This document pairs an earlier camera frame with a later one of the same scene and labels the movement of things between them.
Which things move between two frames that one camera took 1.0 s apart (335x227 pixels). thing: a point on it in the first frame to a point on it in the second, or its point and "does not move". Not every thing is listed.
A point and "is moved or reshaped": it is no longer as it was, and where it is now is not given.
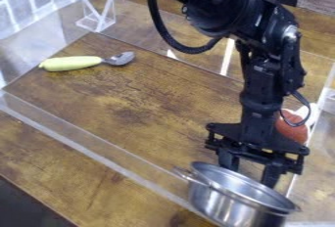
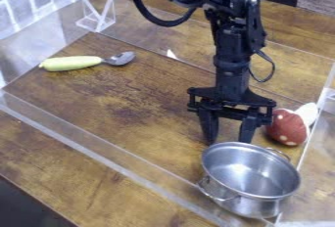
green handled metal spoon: [70, 63] does not move
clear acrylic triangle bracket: [93, 21] does not move
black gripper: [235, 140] to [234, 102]
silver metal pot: [232, 200] is moved or reshaped
